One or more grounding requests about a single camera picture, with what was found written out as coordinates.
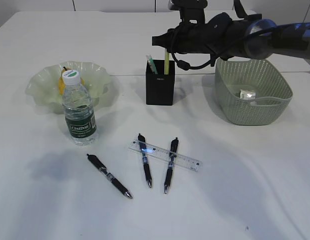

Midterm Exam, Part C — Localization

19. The yellow green pen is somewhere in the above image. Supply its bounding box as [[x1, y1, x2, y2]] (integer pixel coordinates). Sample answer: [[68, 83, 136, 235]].
[[164, 50, 170, 75]]

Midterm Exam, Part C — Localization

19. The black square pen holder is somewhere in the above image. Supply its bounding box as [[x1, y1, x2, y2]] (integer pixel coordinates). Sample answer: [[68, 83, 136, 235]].
[[145, 59, 175, 106]]

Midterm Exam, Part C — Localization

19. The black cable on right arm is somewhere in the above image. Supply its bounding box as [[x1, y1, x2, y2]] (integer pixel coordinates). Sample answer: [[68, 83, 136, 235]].
[[169, 0, 310, 71]]

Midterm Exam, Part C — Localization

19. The clear water bottle green label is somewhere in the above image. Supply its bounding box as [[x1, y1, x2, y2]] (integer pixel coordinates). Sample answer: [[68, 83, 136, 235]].
[[61, 67, 98, 146]]

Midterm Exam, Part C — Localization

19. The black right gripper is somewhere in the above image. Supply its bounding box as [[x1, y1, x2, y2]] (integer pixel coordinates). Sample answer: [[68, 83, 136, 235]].
[[152, 8, 232, 54]]

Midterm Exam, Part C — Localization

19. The green plastic woven basket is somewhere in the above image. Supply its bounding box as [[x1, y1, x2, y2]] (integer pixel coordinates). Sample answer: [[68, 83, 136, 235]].
[[214, 58, 293, 126]]

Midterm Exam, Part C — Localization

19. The pale green wavy glass plate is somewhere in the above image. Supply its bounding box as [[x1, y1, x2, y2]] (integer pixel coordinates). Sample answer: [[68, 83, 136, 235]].
[[25, 61, 116, 114]]

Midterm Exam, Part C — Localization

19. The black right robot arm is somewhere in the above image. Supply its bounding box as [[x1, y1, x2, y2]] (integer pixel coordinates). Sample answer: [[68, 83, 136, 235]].
[[152, 12, 310, 60]]

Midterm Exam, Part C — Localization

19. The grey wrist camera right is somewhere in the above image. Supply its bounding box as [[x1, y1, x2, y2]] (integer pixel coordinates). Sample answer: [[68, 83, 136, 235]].
[[168, 0, 208, 11]]

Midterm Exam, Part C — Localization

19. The black pen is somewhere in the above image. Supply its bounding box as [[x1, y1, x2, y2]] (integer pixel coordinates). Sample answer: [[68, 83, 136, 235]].
[[87, 154, 133, 200], [138, 133, 152, 188], [164, 137, 179, 194]]

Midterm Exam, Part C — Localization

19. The yellow pear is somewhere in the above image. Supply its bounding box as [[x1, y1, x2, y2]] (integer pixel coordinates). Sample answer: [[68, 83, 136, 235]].
[[58, 67, 85, 95]]

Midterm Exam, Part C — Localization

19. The green utility knife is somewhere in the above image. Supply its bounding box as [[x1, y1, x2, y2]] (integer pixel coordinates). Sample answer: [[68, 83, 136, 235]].
[[146, 55, 158, 75]]

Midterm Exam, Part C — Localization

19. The clear plastic ruler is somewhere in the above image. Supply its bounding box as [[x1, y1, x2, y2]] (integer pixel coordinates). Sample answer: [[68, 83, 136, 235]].
[[128, 139, 202, 172]]

